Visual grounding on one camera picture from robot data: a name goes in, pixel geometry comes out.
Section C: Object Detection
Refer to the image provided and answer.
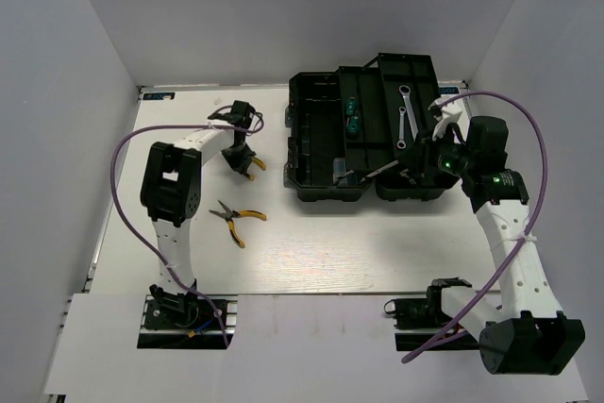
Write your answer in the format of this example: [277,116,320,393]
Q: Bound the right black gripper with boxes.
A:
[397,122,476,178]

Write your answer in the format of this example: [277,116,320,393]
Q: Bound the small silver combination wrench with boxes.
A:
[396,106,407,150]

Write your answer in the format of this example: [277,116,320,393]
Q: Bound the large silver ratchet wrench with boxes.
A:
[398,85,418,140]

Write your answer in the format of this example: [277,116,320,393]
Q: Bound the black plastic toolbox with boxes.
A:
[284,53,458,202]

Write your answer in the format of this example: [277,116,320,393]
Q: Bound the green stubby screwdriver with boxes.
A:
[346,115,361,138]
[345,96,359,117]

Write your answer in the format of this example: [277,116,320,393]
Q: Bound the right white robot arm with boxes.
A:
[402,115,585,376]

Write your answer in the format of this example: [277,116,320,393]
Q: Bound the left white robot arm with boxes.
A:
[141,100,266,327]

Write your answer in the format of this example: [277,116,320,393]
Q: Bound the yellow long-nose pliers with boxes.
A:
[209,201,267,248]

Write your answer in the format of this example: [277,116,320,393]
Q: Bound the blue label sticker right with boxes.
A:
[440,86,460,95]

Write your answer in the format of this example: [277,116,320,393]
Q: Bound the blue label sticker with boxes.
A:
[440,86,460,95]
[142,92,176,101]

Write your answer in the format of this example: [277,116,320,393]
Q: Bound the clear plastic parts box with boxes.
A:
[333,158,346,186]

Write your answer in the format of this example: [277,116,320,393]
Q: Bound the blue label sticker left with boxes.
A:
[142,92,176,101]

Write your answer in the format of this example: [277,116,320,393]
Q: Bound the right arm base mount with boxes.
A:
[383,297,478,352]

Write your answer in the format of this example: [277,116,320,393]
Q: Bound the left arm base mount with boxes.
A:
[137,295,227,350]

